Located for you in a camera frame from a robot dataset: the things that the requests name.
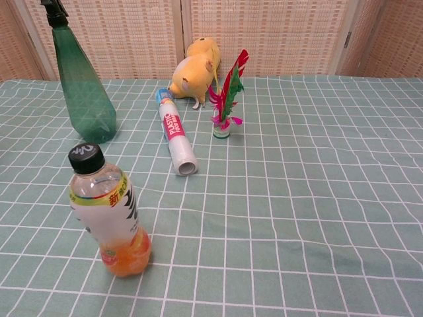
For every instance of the green spray bottle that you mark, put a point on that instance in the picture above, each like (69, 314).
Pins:
(86, 95)

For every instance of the woven bamboo screen panel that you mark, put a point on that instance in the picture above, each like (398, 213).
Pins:
(390, 39)
(132, 39)
(281, 36)
(13, 49)

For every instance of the plastic wrap roll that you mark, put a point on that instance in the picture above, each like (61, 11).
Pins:
(175, 135)

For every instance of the green checked tablecloth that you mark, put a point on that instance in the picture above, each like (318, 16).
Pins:
(281, 198)

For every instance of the orange juice bottle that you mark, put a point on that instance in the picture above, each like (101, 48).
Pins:
(109, 214)

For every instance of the yellow plush toy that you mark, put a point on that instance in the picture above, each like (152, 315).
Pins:
(195, 72)

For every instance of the feather shuttlecock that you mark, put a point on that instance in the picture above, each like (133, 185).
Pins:
(228, 95)

